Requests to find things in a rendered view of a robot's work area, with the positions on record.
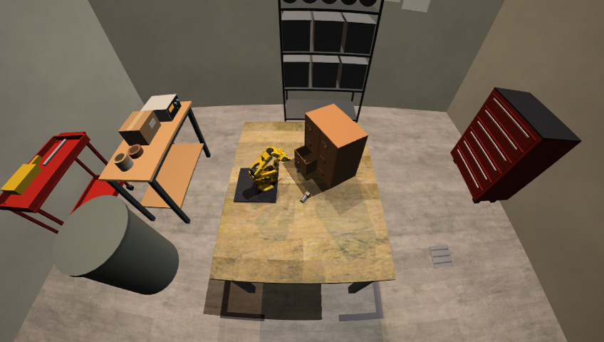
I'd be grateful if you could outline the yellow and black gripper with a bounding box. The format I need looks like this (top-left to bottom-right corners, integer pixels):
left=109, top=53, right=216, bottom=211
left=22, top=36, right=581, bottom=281
left=273, top=149, right=291, bottom=170

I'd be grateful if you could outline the dark brown wooden chest of drawers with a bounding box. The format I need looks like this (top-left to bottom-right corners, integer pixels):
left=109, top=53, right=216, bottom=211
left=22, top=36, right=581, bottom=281
left=304, top=104, right=368, bottom=188

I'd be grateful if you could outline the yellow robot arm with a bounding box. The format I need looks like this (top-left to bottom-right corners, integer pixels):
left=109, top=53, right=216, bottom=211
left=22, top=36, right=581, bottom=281
left=249, top=147, right=280, bottom=192

